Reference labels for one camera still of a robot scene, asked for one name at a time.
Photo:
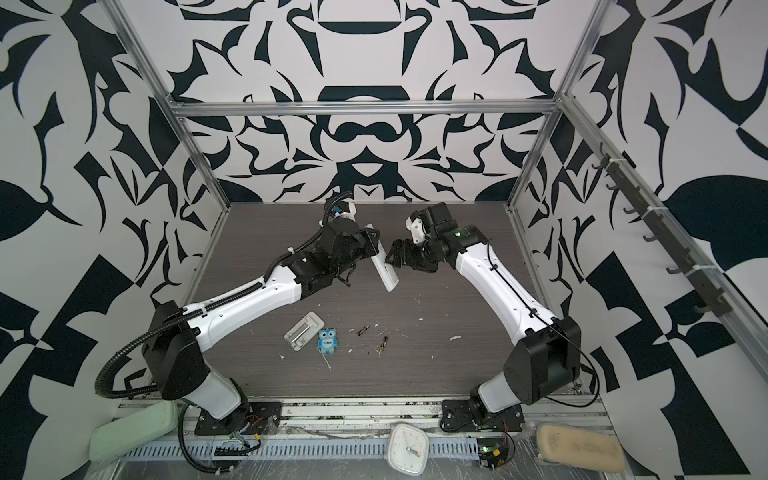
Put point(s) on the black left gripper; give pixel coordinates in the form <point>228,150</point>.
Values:
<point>365,236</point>

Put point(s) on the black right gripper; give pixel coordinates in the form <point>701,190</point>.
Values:
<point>410,258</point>

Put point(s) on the white remote control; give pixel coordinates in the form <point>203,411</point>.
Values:
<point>384,267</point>

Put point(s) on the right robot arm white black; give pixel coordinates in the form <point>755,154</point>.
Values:
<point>546,350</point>

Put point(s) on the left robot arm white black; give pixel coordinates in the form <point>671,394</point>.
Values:
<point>176,357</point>

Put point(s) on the blue owl toy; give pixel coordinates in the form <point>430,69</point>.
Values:
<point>327,341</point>

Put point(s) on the white battery cover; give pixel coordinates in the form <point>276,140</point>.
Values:
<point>304,331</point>

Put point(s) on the white square clock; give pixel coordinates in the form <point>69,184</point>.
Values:
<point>407,449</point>

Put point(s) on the small green circuit board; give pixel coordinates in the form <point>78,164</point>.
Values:
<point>493,452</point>

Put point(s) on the beige foam pad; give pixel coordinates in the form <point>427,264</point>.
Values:
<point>580,448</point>

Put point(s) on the green foam pad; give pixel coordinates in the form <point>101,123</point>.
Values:
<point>132,431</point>

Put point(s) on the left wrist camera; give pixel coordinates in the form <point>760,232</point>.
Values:
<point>345,208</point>

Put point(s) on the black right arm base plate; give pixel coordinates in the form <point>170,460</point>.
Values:
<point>459,416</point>

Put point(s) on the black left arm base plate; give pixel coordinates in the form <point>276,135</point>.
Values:
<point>257,418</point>

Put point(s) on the white slotted cable duct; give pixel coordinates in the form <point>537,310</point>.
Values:
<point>462,448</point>

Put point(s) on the aluminium frame top bar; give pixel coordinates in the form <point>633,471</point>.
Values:
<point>375,107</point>

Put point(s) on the black hook rail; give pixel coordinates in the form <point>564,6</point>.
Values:
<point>664,229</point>

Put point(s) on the aluminium frame corner post right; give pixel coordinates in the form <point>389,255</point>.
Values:
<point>584,49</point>

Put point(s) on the aluminium frame corner post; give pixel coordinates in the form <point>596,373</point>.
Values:
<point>130,40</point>
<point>584,49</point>

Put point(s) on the aluminium frame corner post left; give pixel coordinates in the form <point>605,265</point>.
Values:
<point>130,40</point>

